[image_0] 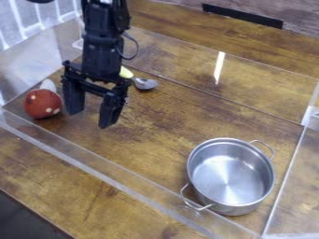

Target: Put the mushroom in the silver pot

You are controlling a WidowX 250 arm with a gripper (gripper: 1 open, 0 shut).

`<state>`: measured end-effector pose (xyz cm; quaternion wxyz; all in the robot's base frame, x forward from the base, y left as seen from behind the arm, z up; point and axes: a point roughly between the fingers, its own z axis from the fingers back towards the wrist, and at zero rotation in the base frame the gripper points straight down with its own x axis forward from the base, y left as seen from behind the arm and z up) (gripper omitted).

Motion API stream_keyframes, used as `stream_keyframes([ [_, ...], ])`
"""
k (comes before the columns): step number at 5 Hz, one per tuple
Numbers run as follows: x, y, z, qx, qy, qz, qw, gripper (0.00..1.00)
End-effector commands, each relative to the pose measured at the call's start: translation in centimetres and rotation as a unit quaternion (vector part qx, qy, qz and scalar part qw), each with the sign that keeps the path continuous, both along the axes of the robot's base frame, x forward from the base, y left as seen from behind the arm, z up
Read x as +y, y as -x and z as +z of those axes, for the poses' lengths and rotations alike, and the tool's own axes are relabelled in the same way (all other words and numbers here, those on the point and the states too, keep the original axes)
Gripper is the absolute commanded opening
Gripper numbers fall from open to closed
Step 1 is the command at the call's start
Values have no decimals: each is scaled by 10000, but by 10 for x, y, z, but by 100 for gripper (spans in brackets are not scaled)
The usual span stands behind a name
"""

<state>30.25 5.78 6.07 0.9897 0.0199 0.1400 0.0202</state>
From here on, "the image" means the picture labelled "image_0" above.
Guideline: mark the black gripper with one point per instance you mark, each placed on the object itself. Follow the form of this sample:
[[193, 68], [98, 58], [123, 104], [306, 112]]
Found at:
[[79, 83]]

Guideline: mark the red white-spotted toy mushroom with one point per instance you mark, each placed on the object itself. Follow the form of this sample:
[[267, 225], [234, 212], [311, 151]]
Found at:
[[43, 102]]

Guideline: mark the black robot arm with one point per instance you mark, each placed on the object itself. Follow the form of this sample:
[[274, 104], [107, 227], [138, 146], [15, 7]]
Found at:
[[96, 75]]

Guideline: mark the silver metal pot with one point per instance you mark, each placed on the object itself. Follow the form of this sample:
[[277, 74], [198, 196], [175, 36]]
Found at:
[[231, 176]]

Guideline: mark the black strip on table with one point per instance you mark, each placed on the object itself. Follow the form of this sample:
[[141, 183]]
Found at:
[[245, 16]]

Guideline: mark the yellow-handled metal spoon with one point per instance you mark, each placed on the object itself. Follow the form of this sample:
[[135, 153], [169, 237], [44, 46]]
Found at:
[[142, 83]]

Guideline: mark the clear acrylic enclosure wall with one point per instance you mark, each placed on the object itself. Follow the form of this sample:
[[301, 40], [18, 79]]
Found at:
[[107, 183]]

